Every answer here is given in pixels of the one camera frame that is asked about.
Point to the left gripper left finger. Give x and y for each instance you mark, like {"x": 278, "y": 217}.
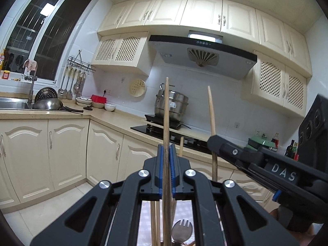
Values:
{"x": 109, "y": 214}

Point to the steel wok pan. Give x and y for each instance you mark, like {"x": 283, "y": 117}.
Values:
{"x": 46, "y": 99}

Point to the black range hood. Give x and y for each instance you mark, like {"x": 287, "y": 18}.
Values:
{"x": 204, "y": 55}

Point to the cream lower cabinets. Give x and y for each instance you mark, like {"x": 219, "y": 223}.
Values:
{"x": 44, "y": 154}

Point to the kitchen window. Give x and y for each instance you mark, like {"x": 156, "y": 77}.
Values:
{"x": 41, "y": 34}

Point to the cream upper cabinets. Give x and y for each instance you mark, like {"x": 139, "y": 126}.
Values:
{"x": 277, "y": 81}

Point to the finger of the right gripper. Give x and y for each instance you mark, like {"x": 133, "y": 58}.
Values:
{"x": 230, "y": 152}

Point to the white bowl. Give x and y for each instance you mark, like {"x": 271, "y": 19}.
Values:
{"x": 109, "y": 107}

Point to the hanging utensil rack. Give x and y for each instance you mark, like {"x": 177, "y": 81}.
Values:
{"x": 74, "y": 77}

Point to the wooden chopstick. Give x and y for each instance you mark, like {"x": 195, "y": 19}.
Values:
{"x": 166, "y": 197}
{"x": 153, "y": 223}
{"x": 213, "y": 132}
{"x": 181, "y": 146}

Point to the dark metal spork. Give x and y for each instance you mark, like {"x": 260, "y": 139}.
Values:
{"x": 182, "y": 231}

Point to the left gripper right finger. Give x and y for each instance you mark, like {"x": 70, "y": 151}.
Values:
{"x": 223, "y": 213}

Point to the chrome faucet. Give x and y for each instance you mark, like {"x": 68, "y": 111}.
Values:
{"x": 31, "y": 67}

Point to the green kitchen appliance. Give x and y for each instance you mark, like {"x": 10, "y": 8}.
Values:
{"x": 256, "y": 142}

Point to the stainless steel stock pot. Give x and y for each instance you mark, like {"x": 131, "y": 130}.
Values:
{"x": 178, "y": 103}

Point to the red container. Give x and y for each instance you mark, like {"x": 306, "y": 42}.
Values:
{"x": 98, "y": 99}

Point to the round bamboo trivet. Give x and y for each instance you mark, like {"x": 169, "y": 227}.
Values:
{"x": 137, "y": 87}

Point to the steel sink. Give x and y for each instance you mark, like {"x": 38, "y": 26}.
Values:
{"x": 14, "y": 103}

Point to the cream cabinets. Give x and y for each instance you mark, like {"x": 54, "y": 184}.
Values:
{"x": 44, "y": 154}
{"x": 277, "y": 81}

